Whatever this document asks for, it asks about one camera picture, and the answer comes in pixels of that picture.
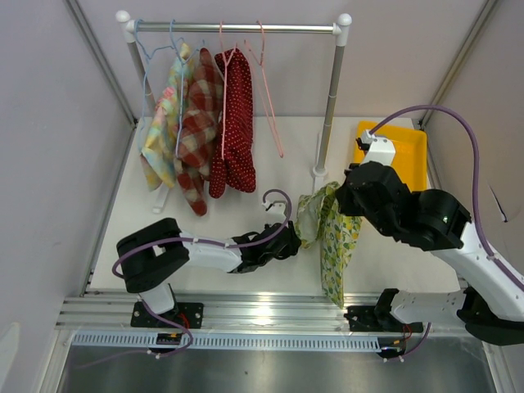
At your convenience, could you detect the lemon print cloth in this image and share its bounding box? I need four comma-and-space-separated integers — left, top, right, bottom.
295, 181, 362, 308

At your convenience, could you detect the red polka dot skirt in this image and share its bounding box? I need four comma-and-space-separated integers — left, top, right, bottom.
209, 48, 256, 199

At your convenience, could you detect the pink wire hanger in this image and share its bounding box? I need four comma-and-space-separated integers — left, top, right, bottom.
244, 20, 284, 158
219, 21, 237, 160

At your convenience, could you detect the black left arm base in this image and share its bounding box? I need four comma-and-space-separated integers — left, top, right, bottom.
130, 300, 204, 329

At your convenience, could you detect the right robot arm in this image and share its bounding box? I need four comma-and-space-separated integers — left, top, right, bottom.
336, 161, 523, 346

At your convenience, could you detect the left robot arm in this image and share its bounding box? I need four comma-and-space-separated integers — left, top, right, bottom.
112, 218, 301, 328

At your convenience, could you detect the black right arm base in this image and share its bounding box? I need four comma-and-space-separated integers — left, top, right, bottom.
343, 305, 424, 333

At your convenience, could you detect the pastel plaid skirt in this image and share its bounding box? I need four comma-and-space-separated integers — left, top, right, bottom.
138, 56, 194, 191

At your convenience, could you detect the red plaid skirt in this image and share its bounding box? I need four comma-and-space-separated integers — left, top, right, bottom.
174, 48, 224, 216

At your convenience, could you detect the yellow plastic tray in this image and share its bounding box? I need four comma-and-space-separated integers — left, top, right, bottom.
375, 124, 427, 192

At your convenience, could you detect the white clothes rack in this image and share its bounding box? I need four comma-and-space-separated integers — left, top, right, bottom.
115, 10, 352, 191

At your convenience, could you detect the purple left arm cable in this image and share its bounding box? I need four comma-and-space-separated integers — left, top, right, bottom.
75, 188, 294, 361

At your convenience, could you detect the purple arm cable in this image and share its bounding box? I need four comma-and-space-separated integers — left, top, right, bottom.
75, 188, 294, 361
368, 104, 524, 361

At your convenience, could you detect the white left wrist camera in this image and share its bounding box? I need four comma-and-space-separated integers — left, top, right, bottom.
263, 201, 287, 225

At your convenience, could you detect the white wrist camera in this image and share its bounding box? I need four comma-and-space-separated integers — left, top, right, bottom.
356, 129, 395, 166
263, 201, 287, 225

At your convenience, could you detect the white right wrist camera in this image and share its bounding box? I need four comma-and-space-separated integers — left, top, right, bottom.
356, 129, 395, 166

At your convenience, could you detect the aluminium front rail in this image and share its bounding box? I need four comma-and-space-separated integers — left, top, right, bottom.
55, 288, 503, 339

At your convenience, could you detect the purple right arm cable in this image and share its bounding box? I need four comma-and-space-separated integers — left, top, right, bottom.
368, 104, 524, 361

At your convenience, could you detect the slotted cable duct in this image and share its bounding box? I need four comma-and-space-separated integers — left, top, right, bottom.
72, 331, 381, 353

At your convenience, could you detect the blue wire hanger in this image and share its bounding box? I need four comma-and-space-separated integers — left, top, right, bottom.
169, 19, 200, 158
129, 19, 179, 117

